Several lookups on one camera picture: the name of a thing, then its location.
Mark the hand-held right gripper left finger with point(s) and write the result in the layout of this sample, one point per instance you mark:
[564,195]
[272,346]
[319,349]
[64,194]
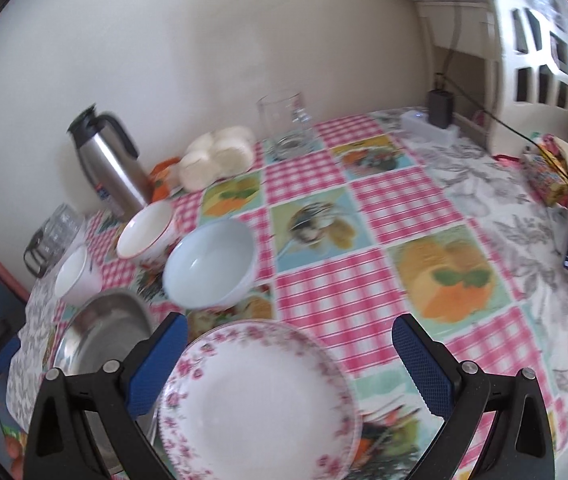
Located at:
[156,365]

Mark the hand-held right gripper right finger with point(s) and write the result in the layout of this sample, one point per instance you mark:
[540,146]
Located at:
[421,365]

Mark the stainless steel basin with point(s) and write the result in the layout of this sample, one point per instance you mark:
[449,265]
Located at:
[104,330]

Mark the white cup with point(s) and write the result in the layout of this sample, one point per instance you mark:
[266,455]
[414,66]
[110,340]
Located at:
[76,277]

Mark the plain white bowl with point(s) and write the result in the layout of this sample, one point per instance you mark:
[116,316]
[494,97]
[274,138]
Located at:
[209,265]

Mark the pink floral plate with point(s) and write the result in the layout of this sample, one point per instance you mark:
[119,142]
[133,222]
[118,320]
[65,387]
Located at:
[264,400]

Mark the red-rimmed floral bowl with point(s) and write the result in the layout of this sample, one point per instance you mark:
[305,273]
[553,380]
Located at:
[144,232]

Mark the small clear glass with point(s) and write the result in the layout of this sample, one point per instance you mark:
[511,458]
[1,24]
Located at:
[54,242]
[66,217]

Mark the white grey floral cloth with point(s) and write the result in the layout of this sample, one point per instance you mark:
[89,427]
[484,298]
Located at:
[513,240]

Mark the pink checked pictorial tablecloth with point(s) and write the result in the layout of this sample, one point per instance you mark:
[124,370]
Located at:
[398,200]

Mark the orange snack packet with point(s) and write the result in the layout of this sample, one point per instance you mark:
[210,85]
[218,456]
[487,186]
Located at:
[163,180]

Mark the stainless steel thermos jug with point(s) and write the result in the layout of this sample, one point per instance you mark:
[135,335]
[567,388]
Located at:
[109,165]

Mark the bag of white steamed buns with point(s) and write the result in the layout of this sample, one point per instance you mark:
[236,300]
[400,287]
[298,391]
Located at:
[216,157]

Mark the colourful snack box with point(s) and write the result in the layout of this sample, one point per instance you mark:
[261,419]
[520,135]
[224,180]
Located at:
[546,175]

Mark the white power strip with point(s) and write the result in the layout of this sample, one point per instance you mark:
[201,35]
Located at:
[418,127]

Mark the black charger adapter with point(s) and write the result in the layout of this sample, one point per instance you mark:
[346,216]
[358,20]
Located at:
[441,109]

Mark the clear glass mug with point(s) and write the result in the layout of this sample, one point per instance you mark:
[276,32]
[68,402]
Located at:
[286,125]

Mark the white lattice shelf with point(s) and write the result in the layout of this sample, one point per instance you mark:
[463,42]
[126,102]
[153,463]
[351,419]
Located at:
[506,50]

